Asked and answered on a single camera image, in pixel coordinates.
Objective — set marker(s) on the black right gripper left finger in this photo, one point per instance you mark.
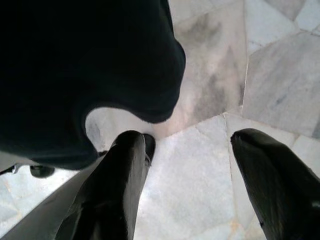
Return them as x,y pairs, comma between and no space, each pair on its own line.
107,195

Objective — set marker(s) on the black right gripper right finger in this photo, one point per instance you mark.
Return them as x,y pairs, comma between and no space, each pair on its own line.
282,195

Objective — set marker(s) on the black shirt red collar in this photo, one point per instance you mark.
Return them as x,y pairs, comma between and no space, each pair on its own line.
75,75

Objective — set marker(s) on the grey right robot leg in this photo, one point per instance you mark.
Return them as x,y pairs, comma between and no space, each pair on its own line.
50,220

